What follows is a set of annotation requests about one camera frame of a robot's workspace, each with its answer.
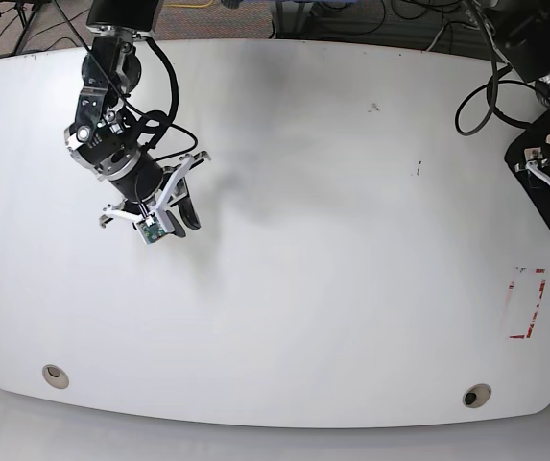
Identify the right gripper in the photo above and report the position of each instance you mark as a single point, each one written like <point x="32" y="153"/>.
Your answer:
<point x="147" y="188"/>

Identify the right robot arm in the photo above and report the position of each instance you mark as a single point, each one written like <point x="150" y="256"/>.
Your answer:
<point x="111" y="71"/>

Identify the red tape rectangle marking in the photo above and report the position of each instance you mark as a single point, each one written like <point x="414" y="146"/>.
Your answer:
<point x="523" y="301"/>

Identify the left table grommet hole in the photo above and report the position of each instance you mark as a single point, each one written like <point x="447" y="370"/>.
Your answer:
<point x="55" y="377"/>

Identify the table grommet hole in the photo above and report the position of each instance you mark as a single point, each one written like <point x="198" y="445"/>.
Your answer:
<point x="476" y="396"/>
<point x="55" y="377"/>

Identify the right table grommet hole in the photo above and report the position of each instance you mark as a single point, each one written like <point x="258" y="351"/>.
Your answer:
<point x="476" y="396"/>

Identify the black tripod stand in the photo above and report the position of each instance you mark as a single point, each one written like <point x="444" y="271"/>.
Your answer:
<point x="10" y="24"/>

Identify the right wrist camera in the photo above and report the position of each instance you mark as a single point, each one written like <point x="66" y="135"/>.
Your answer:
<point x="150" y="230"/>

